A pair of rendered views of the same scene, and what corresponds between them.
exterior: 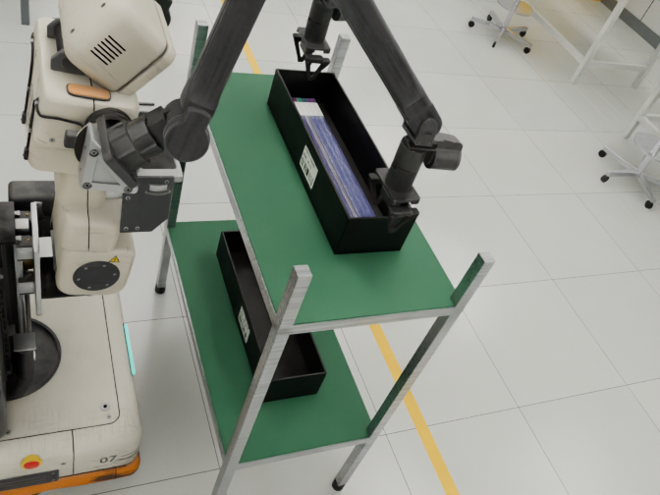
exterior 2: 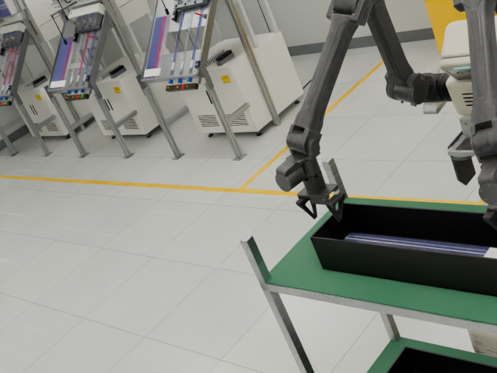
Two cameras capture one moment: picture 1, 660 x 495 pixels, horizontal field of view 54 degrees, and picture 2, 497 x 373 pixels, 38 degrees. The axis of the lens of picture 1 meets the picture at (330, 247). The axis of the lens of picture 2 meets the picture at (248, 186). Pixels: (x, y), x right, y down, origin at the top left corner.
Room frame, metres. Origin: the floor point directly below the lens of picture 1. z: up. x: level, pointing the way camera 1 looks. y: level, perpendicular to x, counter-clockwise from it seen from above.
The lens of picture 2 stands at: (2.90, -0.36, 2.06)
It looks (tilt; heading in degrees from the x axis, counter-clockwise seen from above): 24 degrees down; 176
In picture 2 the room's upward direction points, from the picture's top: 24 degrees counter-clockwise
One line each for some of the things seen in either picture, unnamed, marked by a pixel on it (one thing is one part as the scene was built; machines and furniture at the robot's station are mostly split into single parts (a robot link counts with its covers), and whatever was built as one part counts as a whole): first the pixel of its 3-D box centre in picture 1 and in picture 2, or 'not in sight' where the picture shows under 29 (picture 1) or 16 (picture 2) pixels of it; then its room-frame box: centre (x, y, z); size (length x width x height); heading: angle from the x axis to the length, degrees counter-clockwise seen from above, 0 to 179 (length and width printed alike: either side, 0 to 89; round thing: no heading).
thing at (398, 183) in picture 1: (401, 176); (314, 183); (1.11, -0.08, 1.18); 0.10 x 0.07 x 0.07; 35
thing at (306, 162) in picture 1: (334, 153); (420, 245); (1.35, 0.08, 1.01); 0.57 x 0.17 x 0.11; 35
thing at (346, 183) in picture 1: (331, 162); (423, 253); (1.35, 0.08, 0.98); 0.51 x 0.07 x 0.03; 35
